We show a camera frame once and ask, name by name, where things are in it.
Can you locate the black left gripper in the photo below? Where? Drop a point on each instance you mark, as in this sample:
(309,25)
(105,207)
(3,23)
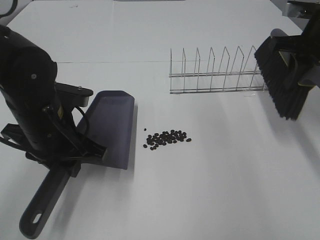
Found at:
(45,128)

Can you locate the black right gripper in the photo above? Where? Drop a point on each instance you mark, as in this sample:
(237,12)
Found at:
(300,53)

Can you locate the purple hand brush black bristles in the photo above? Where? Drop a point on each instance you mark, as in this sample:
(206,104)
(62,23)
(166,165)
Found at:
(288,104)

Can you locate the purple plastic dustpan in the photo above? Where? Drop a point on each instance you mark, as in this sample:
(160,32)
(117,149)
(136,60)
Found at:
(110,117)

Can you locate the pile of coffee beans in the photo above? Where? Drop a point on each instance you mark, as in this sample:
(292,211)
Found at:
(164,138)

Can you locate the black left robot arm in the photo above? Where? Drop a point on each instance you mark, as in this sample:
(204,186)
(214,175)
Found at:
(22,61)

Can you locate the chrome wire rack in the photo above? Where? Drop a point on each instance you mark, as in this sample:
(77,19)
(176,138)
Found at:
(222,72)

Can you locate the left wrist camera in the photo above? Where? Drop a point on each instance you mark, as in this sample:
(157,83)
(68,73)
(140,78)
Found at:
(72,96)

